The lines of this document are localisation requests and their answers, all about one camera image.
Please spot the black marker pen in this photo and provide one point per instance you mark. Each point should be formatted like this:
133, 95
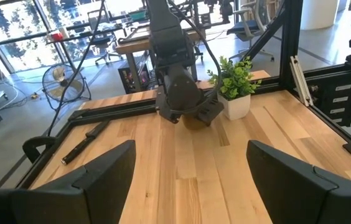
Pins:
83, 143

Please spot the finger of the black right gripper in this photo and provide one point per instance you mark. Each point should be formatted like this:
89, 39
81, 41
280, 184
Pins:
211, 112
167, 113

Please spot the silver aluminium bracket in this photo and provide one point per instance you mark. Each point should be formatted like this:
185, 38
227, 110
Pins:
301, 81

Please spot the brown kiwi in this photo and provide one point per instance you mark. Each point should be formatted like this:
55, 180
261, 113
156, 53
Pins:
192, 123

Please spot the wooden workbench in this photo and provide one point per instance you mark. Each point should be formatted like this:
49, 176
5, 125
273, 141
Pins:
132, 46

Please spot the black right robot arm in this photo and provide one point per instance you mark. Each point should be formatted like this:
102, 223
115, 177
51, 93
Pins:
166, 31

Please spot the grey office chair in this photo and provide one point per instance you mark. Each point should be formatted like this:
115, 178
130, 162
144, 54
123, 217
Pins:
247, 26

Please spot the black box with white labels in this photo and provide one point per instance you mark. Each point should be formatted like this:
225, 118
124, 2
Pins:
340, 99

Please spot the green plant in white pot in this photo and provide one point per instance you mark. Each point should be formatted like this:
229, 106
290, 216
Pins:
234, 84

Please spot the red cup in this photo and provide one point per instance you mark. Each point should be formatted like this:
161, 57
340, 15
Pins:
57, 36

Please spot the computer case with coloured lights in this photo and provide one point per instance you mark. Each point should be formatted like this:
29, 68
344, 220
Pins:
129, 77

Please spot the black floor fan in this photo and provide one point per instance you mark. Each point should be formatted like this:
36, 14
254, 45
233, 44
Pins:
65, 84

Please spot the black office chair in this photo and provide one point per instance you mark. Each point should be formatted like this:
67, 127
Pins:
104, 43

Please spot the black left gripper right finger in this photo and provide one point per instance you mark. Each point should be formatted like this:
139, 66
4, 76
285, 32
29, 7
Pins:
312, 202

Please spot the black aluminium table frame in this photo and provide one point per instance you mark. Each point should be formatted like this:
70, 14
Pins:
290, 37

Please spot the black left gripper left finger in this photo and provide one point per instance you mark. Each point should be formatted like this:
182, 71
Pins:
69, 205

